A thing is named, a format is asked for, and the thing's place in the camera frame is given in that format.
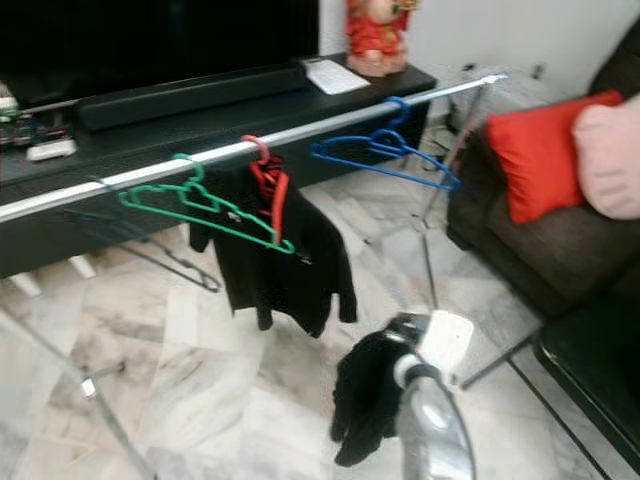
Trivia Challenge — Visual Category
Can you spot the black soundbar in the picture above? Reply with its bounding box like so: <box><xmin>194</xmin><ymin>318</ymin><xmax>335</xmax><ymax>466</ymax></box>
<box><xmin>75</xmin><ymin>62</ymin><xmax>309</xmax><ymax>133</ymax></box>

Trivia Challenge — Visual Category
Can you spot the pink cushion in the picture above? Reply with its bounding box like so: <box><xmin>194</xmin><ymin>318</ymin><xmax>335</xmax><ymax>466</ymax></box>
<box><xmin>572</xmin><ymin>95</ymin><xmax>640</xmax><ymax>221</ymax></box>

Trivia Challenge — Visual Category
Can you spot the dark brown sofa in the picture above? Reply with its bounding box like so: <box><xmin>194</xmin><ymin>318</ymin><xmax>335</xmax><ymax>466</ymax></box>
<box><xmin>445</xmin><ymin>40</ymin><xmax>640</xmax><ymax>321</ymax></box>

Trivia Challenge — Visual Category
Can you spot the green plastic hanger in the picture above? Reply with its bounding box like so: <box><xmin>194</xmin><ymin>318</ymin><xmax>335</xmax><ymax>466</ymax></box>
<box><xmin>117</xmin><ymin>153</ymin><xmax>296</xmax><ymax>256</ymax></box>

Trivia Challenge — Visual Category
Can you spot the red figurine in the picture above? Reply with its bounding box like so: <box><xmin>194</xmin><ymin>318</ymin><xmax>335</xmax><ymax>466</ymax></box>
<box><xmin>345</xmin><ymin>0</ymin><xmax>419</xmax><ymax>79</ymax></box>

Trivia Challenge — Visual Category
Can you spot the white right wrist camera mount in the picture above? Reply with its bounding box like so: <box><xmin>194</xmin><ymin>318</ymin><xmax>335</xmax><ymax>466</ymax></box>
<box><xmin>418</xmin><ymin>310</ymin><xmax>476</xmax><ymax>376</ymax></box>

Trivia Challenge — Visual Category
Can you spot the black long-sleeve garment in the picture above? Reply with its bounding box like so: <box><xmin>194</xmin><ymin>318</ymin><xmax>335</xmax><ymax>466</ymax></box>
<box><xmin>188</xmin><ymin>165</ymin><xmax>359</xmax><ymax>339</ymax></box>
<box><xmin>328</xmin><ymin>325</ymin><xmax>416</xmax><ymax>469</ymax></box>

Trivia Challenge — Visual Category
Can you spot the white paper sheet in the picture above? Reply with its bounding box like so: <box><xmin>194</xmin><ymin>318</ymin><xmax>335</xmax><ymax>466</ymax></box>
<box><xmin>302</xmin><ymin>58</ymin><xmax>371</xmax><ymax>96</ymax></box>

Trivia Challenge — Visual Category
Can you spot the blue plastic hanger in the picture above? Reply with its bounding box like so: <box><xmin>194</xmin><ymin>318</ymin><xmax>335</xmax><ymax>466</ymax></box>
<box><xmin>310</xmin><ymin>97</ymin><xmax>461</xmax><ymax>191</ymax></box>

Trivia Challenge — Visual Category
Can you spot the black TV console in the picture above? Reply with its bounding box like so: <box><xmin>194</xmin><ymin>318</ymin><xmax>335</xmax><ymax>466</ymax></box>
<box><xmin>0</xmin><ymin>58</ymin><xmax>439</xmax><ymax>296</ymax></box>

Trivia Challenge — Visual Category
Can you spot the small white device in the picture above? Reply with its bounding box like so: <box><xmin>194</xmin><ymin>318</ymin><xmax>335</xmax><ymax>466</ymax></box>
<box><xmin>25</xmin><ymin>138</ymin><xmax>76</xmax><ymax>162</ymax></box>

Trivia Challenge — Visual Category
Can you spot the red plastic hanger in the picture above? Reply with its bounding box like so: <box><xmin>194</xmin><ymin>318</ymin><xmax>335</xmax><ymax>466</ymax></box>
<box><xmin>240</xmin><ymin>135</ymin><xmax>291</xmax><ymax>246</ymax></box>

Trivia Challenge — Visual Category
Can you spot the red cushion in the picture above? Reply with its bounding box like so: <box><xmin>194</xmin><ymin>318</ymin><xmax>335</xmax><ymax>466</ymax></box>
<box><xmin>487</xmin><ymin>90</ymin><xmax>623</xmax><ymax>225</ymax></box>

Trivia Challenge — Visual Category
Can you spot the green circuit board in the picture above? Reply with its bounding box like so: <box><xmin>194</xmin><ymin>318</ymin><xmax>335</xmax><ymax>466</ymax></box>
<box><xmin>0</xmin><ymin>108</ymin><xmax>66</xmax><ymax>151</ymax></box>

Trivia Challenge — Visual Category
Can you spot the silver metal clothes rack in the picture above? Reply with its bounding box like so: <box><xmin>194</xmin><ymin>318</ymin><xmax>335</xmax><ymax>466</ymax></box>
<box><xmin>0</xmin><ymin>73</ymin><xmax>511</xmax><ymax>480</ymax></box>

